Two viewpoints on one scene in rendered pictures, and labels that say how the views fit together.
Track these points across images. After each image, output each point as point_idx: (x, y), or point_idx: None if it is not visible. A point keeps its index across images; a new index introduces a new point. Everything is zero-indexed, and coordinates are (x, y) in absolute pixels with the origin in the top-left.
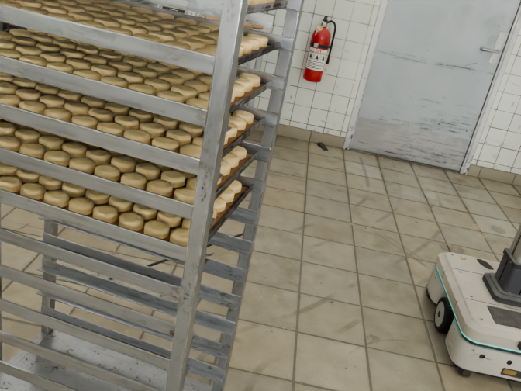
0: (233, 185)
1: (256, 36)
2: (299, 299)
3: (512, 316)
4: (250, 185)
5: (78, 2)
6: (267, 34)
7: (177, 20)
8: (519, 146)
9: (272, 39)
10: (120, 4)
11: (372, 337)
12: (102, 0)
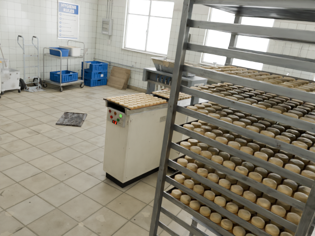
0: (176, 189)
1: (189, 125)
2: None
3: None
4: (164, 195)
5: (280, 151)
6: (180, 126)
7: (227, 136)
8: None
9: (177, 127)
10: (260, 154)
11: None
12: (272, 158)
